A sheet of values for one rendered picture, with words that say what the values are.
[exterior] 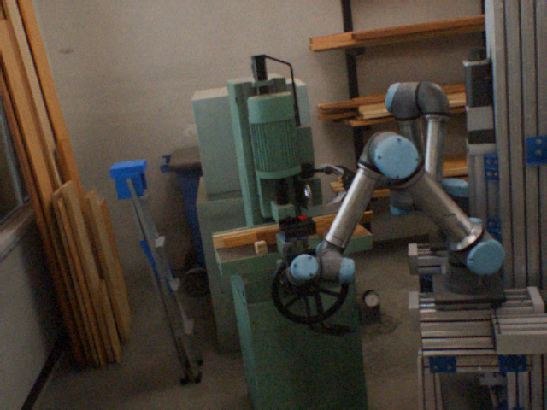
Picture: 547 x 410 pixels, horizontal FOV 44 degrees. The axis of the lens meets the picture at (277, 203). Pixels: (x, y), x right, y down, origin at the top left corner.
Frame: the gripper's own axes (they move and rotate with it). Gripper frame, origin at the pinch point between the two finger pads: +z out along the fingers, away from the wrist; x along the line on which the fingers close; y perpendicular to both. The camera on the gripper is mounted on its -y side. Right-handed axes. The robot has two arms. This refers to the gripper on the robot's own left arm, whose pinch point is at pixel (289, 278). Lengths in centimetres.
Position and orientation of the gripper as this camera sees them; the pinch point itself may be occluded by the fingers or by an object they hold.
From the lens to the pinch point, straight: 235.4
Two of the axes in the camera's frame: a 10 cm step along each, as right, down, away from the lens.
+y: 2.2, 9.5, -2.4
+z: -1.1, 2.7, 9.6
